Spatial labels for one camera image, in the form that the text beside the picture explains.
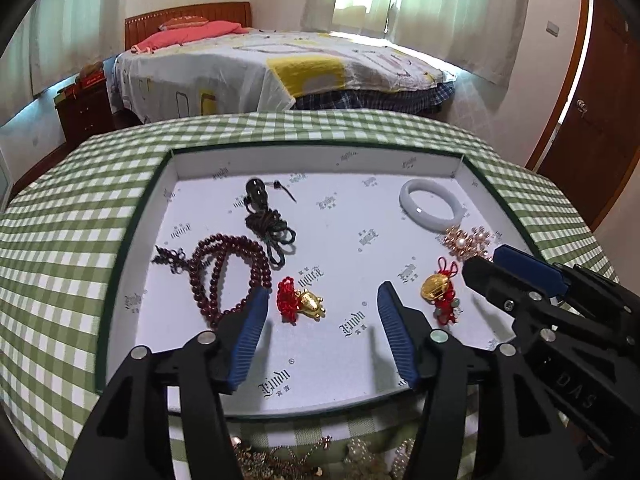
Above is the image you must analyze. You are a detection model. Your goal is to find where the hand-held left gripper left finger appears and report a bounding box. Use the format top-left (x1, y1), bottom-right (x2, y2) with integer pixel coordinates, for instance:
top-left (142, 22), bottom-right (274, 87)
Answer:
top-left (65, 287), bottom-right (273, 480)

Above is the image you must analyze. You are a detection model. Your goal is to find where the white jade bangle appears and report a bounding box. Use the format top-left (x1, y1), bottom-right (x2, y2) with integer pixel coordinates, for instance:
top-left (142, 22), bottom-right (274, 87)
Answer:
top-left (399, 178), bottom-right (468, 233)

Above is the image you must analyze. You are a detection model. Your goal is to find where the green tray with white lining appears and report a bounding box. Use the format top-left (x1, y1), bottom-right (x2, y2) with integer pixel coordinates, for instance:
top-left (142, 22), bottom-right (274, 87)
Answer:
top-left (95, 144), bottom-right (551, 418)

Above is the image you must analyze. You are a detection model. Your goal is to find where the white sheer curtain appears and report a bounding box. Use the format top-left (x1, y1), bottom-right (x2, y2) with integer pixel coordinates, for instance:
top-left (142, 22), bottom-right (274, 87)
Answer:
top-left (27, 0), bottom-right (126, 97)
top-left (300, 0), bottom-right (532, 87)

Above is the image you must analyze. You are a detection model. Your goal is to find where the black pendant cord necklace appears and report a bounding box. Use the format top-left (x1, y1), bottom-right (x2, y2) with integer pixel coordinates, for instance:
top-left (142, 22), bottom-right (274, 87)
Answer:
top-left (242, 176), bottom-right (301, 267)

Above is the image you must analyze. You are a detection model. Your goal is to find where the patterned white bedspread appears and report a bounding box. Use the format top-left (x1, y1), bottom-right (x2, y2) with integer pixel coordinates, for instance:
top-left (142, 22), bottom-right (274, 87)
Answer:
top-left (112, 30), bottom-right (447, 125)

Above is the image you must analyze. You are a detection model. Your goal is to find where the gold turtle red knot charm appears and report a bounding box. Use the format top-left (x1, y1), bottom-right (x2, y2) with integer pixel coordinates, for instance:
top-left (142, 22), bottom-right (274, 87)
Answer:
top-left (276, 276), bottom-right (328, 323)

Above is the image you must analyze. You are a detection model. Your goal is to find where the small silver pendant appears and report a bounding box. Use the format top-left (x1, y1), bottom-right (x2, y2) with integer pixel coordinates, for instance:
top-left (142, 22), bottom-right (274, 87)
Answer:
top-left (391, 439), bottom-right (417, 480)

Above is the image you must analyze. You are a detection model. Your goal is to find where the green checked tablecloth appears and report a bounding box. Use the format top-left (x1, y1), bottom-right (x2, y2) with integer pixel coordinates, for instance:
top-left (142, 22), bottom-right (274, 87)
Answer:
top-left (0, 110), bottom-right (621, 480)

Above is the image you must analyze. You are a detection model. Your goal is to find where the pink pillow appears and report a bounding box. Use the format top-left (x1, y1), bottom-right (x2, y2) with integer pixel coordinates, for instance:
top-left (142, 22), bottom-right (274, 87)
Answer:
top-left (131, 21), bottom-right (251, 55)

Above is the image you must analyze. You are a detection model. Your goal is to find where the blue plaid bed sheet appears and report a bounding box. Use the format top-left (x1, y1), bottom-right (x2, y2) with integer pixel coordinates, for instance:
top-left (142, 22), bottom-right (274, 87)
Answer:
top-left (294, 81), bottom-right (457, 122)

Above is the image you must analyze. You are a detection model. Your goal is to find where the dark wooden nightstand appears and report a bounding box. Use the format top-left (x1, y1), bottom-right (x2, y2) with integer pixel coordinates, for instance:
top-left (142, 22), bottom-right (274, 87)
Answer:
top-left (54, 77), bottom-right (117, 149)

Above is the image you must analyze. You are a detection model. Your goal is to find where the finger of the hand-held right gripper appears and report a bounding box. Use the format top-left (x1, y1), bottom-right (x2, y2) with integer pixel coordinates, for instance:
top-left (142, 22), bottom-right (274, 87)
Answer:
top-left (461, 255), bottom-right (552, 322)
top-left (494, 243), bottom-right (574, 298)

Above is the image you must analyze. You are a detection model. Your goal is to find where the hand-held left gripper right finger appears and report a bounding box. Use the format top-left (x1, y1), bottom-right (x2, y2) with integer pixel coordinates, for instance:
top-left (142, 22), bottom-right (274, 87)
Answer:
top-left (376, 281), bottom-right (586, 480)

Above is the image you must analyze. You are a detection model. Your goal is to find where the dark red bead bracelet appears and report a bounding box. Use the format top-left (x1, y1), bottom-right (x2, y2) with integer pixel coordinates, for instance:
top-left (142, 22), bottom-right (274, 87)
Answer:
top-left (152, 235), bottom-right (274, 329)

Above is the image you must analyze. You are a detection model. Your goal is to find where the white pearl jewelry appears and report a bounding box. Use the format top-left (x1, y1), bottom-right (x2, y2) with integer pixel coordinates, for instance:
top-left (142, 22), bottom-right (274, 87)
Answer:
top-left (342, 437), bottom-right (398, 480)

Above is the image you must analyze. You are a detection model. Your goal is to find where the wooden bed headboard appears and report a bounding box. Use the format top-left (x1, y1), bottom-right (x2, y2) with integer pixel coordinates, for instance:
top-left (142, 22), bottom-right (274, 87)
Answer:
top-left (124, 1), bottom-right (252, 52)

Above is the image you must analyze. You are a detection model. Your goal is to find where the brown wooden door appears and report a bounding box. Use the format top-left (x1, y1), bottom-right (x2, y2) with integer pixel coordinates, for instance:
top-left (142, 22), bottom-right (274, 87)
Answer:
top-left (524, 0), bottom-right (640, 231)

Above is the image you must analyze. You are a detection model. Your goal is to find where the gold charm with red cord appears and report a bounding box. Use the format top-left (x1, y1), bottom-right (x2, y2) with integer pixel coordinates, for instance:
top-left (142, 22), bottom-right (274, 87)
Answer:
top-left (420, 256), bottom-right (464, 326)

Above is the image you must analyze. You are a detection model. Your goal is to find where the pearl and gold brooch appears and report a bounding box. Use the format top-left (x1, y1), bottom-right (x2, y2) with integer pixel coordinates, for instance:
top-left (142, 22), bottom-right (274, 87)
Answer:
top-left (442, 225), bottom-right (503, 263)

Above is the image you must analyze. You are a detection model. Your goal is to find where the small orange cushion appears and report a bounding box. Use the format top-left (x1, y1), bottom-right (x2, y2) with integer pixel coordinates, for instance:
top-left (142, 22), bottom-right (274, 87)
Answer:
top-left (159, 16), bottom-right (209, 31)

